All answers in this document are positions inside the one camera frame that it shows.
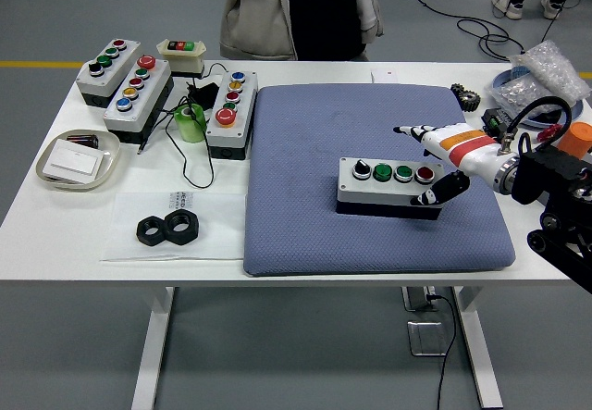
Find black power cable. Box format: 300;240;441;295
427;292;458;410

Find bubble wrap bag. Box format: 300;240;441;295
511;40;592;106

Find black floor cable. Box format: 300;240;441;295
406;0;592;62

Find white table leg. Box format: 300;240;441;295
130;286;177;410
450;286;504;410

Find cream switch box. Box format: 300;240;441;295
156;38;208;78

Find black adapter cord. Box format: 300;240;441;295
137;61;228;189

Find dark battery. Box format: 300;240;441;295
67;133;101;150

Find white switch plate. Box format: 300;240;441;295
49;138;105;180

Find black gear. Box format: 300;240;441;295
450;82;482;113

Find cream shallow tray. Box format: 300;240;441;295
35;128;122;193

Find green tape roll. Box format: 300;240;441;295
174;103;206;143

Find clear bag of metal parts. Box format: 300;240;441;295
484;76;556;119

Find orange cylinder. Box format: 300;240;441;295
557;121;592;157

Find black power adapter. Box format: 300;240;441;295
186;81;222;108

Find black hex nut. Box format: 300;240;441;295
136;215;168;245
165;209;201;245

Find blue-grey padded mat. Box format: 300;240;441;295
243;83;517;277

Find five-button box with emergency stop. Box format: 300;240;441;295
204;69;260;160
102;55;176;145

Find clear printed plastic bag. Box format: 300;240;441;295
100;191;248;262

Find four-button control box with selector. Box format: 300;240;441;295
336;156;449;221

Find small red part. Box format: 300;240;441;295
536;124;563;142

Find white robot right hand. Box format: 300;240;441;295
392;122;510;207

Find metal floor socket box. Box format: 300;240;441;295
406;320;449;357

